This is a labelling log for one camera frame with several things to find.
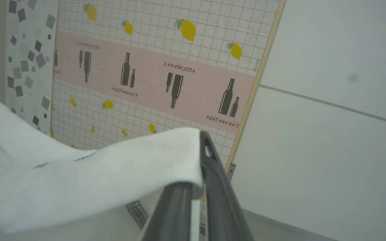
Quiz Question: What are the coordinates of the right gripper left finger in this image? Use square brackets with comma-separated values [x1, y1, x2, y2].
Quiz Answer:
[140, 182, 194, 241]

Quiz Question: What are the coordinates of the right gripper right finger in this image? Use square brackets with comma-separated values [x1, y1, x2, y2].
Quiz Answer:
[200, 131, 255, 241]

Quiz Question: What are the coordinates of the white t-shirt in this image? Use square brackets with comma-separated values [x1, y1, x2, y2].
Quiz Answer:
[0, 82, 207, 241]

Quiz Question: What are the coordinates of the lemon-patterned partition screen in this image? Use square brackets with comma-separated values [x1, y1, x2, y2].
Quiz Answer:
[225, 0, 286, 174]

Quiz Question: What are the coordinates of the lemon print grid panel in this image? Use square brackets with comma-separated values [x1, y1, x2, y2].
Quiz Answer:
[51, 0, 282, 231]

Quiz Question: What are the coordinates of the grey squares print panel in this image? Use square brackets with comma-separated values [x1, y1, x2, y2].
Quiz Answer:
[5, 0, 59, 134]

